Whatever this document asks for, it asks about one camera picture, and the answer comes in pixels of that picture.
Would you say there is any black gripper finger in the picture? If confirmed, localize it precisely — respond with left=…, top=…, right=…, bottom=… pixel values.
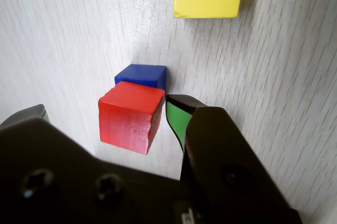
left=165, top=94, right=304, bottom=224
left=0, top=104, right=91, bottom=162

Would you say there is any red wooden cube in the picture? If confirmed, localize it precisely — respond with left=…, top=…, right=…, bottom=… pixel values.
left=98, top=80, right=166, bottom=156

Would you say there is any blue wooden cube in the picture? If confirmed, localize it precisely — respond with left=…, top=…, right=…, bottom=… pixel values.
left=114, top=64, right=168, bottom=90

